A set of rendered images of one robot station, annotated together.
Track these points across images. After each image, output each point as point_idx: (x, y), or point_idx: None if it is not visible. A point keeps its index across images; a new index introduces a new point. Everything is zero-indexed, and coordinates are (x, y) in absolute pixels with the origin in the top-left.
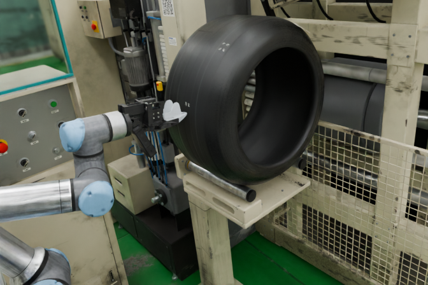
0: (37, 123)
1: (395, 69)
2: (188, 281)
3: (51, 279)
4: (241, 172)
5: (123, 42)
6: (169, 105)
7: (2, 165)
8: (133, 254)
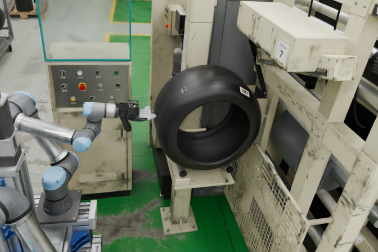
0: (104, 80)
1: (311, 139)
2: (167, 201)
3: (63, 167)
4: (175, 159)
5: None
6: (147, 108)
7: (80, 95)
8: (149, 169)
